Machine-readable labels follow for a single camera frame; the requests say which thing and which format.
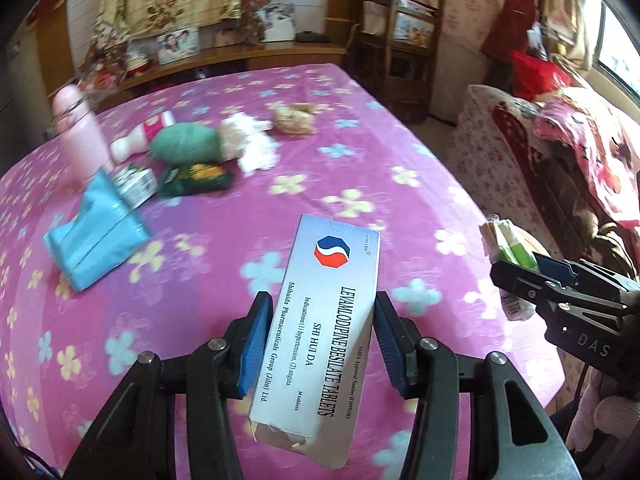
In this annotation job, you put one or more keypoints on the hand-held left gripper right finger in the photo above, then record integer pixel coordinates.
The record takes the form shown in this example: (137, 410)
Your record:
(387, 345)

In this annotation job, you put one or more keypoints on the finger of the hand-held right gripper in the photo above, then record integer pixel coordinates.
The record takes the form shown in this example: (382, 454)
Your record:
(525, 285)
(557, 267)

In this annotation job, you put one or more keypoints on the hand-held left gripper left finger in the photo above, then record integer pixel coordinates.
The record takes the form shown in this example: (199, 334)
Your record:
(252, 345)

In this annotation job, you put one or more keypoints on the white green plastic packet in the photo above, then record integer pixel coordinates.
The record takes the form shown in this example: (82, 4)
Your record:
(505, 245)

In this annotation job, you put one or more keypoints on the silver white medicine box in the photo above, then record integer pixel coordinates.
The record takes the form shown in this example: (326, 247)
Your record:
(320, 310)

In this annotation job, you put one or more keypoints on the green knitted plush toy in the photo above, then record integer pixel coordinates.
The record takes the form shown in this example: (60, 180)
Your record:
(185, 142)

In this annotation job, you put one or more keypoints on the tan fuzzy toy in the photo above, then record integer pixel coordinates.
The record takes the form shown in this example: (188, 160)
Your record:
(295, 120)

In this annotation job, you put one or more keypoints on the person's right hand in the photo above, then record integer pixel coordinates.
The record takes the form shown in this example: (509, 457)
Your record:
(620, 412)

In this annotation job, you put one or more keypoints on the pink floral bed sheet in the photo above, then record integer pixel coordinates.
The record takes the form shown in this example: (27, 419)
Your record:
(200, 285)

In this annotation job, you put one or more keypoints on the pink red floral blanket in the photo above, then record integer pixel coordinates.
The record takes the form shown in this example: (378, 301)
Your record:
(595, 150)

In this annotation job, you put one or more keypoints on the floral covered armchair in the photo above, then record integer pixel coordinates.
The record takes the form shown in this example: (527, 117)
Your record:
(485, 150)

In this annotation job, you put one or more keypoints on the dark green snack packet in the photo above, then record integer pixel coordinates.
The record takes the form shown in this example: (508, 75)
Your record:
(200, 180)

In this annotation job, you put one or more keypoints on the blue tissue pack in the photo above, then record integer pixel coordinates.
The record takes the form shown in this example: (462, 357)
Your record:
(95, 240)

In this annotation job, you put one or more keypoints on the red plastic bag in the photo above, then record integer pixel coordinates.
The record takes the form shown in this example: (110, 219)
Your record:
(537, 75)

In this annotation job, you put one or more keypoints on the small printed white box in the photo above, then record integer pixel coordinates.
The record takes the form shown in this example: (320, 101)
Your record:
(137, 187)

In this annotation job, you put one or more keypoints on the white fluffy plush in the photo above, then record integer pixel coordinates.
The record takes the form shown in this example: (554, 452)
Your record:
(250, 147)

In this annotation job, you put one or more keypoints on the window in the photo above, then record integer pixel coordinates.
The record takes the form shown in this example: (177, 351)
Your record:
(620, 50)

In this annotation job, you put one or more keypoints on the white bottle with red label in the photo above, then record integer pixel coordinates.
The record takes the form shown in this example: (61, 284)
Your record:
(130, 147)

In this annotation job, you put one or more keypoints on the wooden shelf rack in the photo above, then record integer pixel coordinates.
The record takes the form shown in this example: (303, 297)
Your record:
(400, 75)

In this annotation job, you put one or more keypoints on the pink water bottle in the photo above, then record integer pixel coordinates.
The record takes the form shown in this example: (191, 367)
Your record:
(82, 145)

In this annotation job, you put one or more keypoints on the wooden headboard shelf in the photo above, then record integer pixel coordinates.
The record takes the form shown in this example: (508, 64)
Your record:
(225, 57)

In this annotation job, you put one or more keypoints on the pile of plastic bags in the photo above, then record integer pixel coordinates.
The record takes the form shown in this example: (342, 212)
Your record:
(110, 72)

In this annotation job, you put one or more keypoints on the framed couple photo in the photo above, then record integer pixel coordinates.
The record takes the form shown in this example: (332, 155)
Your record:
(177, 46)

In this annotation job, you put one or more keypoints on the small brown photo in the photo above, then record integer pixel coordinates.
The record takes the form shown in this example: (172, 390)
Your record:
(228, 37)

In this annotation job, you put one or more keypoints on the black flat case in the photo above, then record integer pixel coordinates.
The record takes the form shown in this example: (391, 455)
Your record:
(311, 37)

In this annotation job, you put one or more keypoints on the white wedding photo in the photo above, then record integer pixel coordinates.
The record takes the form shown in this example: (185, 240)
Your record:
(277, 22)

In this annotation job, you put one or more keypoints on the dark red floral cloth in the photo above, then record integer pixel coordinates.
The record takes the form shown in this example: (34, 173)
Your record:
(260, 5)

